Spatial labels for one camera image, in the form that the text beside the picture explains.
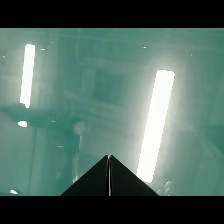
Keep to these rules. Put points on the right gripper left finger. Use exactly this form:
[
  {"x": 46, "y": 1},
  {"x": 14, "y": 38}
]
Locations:
[{"x": 95, "y": 181}]

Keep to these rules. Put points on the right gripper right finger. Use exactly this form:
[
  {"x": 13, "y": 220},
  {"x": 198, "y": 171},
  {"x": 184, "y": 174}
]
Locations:
[{"x": 125, "y": 181}]

